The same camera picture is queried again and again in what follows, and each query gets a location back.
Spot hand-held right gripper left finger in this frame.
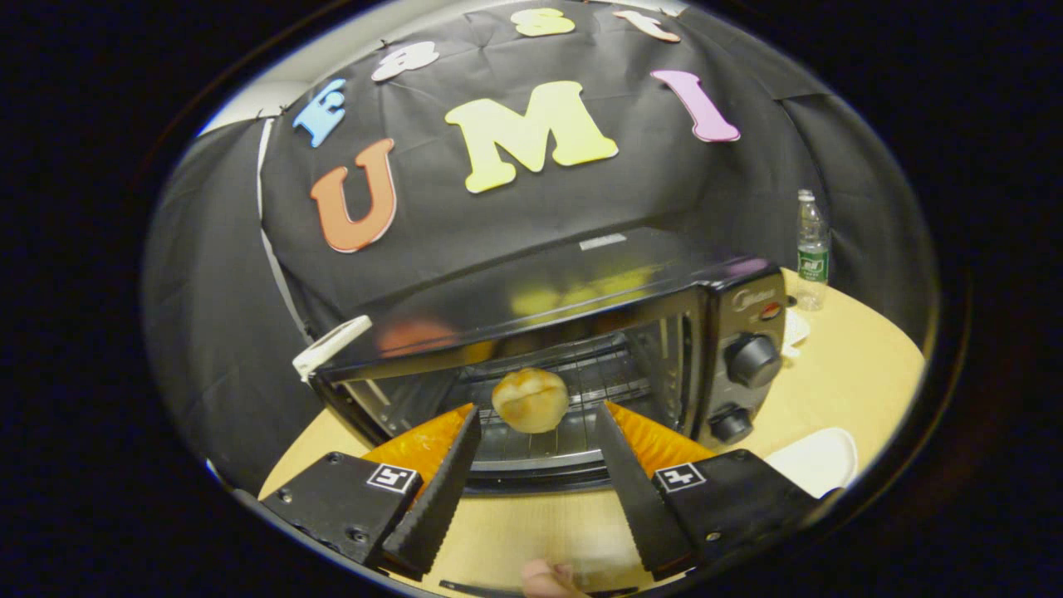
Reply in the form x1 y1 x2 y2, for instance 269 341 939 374
281 404 484 580

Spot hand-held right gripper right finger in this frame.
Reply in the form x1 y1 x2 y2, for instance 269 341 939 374
594 400 823 581

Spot round bread roll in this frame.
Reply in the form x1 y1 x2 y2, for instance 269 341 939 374
491 367 571 434

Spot black electric oven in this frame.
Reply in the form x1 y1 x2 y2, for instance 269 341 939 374
309 228 788 497

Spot white rectangular plate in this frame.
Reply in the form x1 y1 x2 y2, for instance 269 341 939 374
764 428 859 499

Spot clear plastic water bottle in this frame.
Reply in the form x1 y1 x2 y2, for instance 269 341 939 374
796 189 831 312

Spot black backdrop cloth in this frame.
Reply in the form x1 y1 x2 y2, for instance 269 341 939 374
141 0 939 491

